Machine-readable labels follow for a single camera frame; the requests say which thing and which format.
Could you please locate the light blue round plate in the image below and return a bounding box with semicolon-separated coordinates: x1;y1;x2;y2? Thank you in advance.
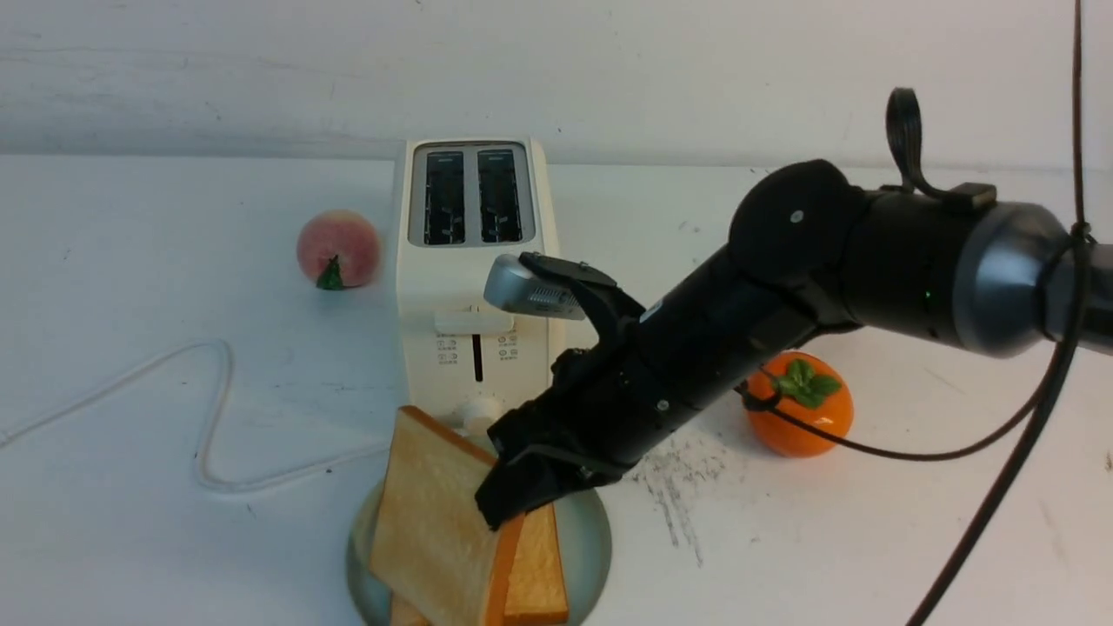
345;479;613;625

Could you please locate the white toaster power cord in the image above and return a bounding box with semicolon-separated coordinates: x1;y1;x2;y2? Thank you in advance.
0;340;392;493

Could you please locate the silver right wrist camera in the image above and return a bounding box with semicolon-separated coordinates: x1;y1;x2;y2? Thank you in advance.
483;254;587;321

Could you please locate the pink peach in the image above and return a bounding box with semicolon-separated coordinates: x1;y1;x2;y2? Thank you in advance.
296;211;384;290

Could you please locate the white two-slot toaster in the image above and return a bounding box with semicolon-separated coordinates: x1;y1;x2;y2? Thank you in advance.
394;137;567;428

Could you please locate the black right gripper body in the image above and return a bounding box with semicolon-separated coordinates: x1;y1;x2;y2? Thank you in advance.
490;349;696;483

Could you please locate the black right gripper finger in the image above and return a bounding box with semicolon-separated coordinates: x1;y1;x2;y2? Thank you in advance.
476;448;610;531

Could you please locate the orange persimmon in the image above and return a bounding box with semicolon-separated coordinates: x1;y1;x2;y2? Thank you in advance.
746;351;855;458

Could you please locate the toast slice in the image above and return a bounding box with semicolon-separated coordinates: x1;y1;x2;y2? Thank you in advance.
370;405;523;625
390;503;570;626

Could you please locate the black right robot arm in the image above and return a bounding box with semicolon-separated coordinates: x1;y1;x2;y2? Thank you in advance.
476;160;1077;529

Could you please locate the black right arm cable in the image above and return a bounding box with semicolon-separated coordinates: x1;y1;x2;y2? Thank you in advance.
735;0;1096;626

